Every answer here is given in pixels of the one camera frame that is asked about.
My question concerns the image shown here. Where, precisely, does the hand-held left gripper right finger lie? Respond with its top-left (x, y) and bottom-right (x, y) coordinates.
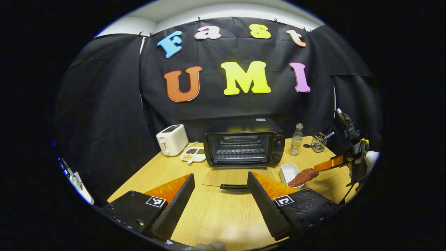
top-left (247, 172), bottom-right (344, 242)

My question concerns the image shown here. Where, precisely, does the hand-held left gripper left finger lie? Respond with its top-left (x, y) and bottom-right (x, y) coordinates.
top-left (93, 173), bottom-right (195, 241)

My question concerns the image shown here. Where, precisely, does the brown meat piece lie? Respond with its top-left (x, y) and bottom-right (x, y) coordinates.
top-left (288, 168), bottom-right (319, 188)

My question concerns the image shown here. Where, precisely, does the black electric oven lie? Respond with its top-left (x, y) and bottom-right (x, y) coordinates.
top-left (202, 118), bottom-right (285, 191)

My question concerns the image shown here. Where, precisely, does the clear glass bottle yellow label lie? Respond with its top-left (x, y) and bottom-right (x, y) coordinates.
top-left (290, 123), bottom-right (303, 156)

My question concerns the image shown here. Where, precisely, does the white rectangular dish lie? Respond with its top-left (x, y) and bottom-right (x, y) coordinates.
top-left (279, 164), bottom-right (301, 189)

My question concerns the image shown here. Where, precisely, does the white divided plate of grains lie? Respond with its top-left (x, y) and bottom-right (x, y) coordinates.
top-left (180, 147), bottom-right (207, 163)

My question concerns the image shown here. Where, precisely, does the white toaster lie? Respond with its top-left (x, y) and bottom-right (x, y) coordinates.
top-left (156, 124), bottom-right (189, 156)

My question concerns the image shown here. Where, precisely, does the white and blue object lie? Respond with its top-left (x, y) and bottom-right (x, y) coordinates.
top-left (57, 157), bottom-right (94, 206)

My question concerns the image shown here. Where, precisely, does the black backdrop cloth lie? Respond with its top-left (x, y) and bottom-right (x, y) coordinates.
top-left (54, 16), bottom-right (382, 206)

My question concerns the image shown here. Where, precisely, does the wire mesh holder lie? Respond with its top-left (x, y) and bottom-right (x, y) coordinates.
top-left (311, 132), bottom-right (327, 153)

